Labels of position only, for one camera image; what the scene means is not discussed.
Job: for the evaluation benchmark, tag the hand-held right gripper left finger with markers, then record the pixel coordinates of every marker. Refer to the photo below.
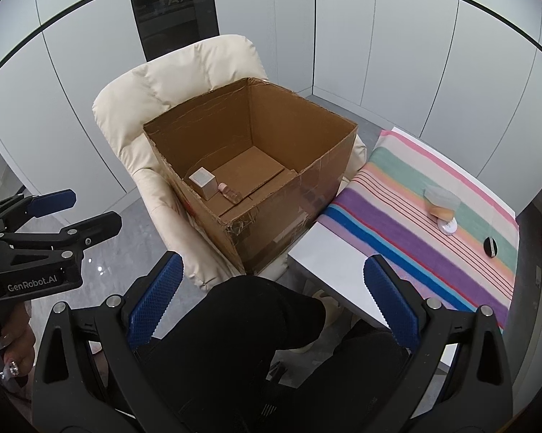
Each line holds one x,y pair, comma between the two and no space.
158,297

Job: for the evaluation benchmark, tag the small white printed box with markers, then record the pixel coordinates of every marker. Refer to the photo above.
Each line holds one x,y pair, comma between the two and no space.
203,179

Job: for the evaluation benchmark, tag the black round cap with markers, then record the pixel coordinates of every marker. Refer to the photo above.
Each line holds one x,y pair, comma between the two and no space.
490,246

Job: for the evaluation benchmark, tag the large cardboard box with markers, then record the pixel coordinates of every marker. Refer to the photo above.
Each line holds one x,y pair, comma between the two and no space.
275,117

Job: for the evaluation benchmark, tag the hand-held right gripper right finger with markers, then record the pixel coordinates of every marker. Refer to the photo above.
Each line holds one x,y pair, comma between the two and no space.
388,297

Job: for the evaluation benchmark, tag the orange liquid bottle white cap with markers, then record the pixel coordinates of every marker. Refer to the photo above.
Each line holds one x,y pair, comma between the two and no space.
442,205

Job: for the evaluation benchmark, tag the person's left hand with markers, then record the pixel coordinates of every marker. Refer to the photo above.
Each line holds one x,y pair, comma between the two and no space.
18,343

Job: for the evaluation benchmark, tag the small pink bottle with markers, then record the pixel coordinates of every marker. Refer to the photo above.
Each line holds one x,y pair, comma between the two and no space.
230,192

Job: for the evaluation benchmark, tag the person's black trousers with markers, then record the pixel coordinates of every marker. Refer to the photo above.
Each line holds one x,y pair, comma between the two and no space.
234,347

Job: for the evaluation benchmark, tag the cream padded chair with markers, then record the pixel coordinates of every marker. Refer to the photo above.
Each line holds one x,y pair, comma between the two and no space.
162,81

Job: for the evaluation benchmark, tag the dark glass door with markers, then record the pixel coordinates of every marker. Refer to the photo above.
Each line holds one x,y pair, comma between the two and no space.
176,18

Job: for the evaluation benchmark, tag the striped colourful blanket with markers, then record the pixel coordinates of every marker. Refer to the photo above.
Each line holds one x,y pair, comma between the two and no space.
388,216

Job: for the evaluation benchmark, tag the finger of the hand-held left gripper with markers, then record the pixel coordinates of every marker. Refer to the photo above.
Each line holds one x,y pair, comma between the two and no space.
50,202
95,228

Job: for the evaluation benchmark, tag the beige slipper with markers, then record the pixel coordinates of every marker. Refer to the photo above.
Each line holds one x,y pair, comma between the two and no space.
327,309

